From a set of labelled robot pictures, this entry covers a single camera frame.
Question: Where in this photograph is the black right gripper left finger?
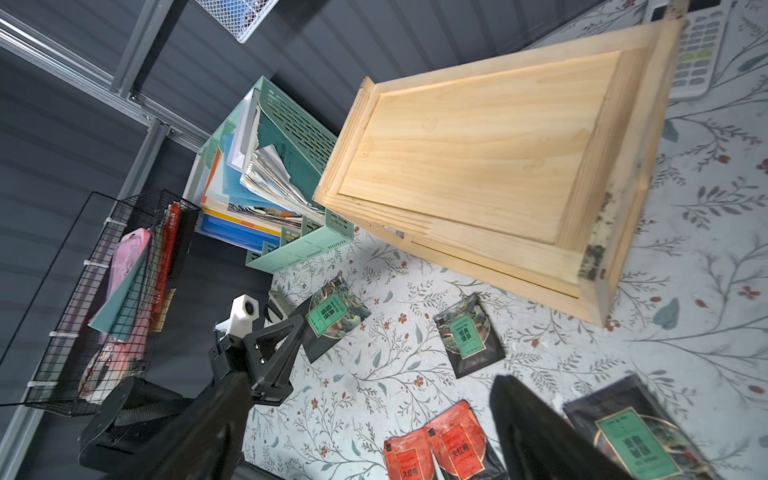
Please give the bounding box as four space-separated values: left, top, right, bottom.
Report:
106 372 253 479

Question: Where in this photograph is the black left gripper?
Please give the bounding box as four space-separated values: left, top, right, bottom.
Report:
208 315 305 405

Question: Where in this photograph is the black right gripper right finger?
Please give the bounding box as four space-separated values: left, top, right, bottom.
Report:
490 375 631 479

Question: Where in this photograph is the green tea bag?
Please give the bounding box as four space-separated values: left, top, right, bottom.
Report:
563 375 719 479
292 274 371 364
433 293 505 379

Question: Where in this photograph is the red tea bag middle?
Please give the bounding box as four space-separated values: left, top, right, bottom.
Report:
423 400 509 480

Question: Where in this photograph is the red tea bag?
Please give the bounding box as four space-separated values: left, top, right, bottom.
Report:
423 400 509 480
383 429 437 480

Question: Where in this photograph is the red tea bag left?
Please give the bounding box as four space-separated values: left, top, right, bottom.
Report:
383 429 437 480

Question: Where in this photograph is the light wooden two-tier shelf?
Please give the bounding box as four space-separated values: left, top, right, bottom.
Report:
314 1 688 325

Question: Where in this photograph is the red folder in basket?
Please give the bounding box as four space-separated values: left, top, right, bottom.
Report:
149 202 181 333

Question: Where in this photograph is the green file organizer box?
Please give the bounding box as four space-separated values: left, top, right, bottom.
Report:
183 77 355 274

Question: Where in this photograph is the white mesh hanging basket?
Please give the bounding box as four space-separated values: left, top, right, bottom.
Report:
197 0 279 44

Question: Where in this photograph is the white scientific calculator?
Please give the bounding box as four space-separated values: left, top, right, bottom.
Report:
667 1 732 102

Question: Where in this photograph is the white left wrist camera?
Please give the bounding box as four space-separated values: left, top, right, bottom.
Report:
214 294 259 339

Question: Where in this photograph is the black wire wall basket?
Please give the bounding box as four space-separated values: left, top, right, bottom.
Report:
1 189 201 417

